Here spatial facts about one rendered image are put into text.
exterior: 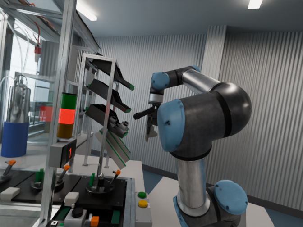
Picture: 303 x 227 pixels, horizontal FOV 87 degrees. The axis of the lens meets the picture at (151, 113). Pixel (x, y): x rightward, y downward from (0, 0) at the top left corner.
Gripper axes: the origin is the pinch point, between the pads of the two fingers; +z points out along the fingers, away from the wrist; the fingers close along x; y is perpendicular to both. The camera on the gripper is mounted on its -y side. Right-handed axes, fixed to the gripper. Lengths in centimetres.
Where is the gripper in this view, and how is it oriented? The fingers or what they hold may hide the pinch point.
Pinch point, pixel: (145, 139)
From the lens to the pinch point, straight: 85.7
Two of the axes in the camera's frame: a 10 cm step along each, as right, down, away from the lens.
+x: -1.1, -0.6, 9.9
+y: 9.8, 1.4, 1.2
